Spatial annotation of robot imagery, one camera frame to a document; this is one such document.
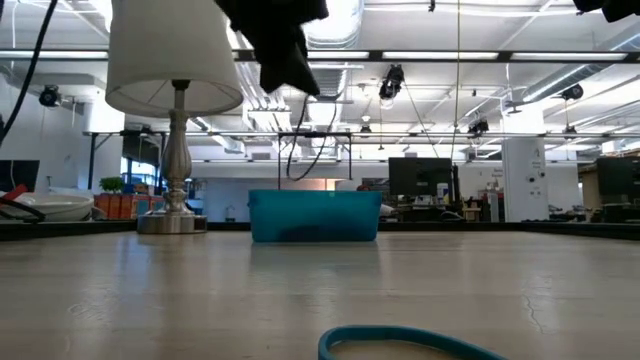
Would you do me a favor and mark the thin hanging cord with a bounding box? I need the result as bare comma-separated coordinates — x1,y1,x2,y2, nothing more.
449,0,462,161

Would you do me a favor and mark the black computer monitor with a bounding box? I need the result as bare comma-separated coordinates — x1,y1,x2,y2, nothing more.
595,156,640,204
388,157,454,197
0,159,41,194

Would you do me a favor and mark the blue rubber band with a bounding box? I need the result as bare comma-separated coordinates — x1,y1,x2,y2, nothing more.
317,324,509,360

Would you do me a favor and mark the white bowl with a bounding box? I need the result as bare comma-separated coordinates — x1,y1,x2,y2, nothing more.
0,193,95,224

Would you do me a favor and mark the black overhead camera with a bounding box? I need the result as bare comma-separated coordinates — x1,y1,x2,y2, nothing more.
378,63,405,101

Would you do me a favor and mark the red strap piece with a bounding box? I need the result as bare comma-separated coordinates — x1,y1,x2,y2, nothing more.
0,184,29,202

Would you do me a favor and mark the blue plastic bin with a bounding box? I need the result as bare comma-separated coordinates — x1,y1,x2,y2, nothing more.
248,188,385,244

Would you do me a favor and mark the orange box row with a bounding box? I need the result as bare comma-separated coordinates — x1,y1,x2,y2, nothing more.
93,193,166,221

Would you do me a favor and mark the black aluminium table frame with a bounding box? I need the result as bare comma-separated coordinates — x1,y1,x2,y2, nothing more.
0,219,640,242

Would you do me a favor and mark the white square column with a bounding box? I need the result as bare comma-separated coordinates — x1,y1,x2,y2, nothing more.
501,137,550,223

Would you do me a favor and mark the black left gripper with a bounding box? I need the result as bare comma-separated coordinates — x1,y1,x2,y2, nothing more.
214,0,329,97

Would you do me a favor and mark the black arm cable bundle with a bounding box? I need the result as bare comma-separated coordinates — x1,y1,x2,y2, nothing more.
0,0,60,147

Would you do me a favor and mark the small potted green plant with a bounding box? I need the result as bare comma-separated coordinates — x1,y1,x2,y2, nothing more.
94,176,126,196

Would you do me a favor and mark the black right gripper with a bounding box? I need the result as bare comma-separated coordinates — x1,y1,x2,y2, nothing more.
572,0,640,24

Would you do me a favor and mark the table lamp white shade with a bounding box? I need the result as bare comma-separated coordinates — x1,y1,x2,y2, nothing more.
104,0,245,235

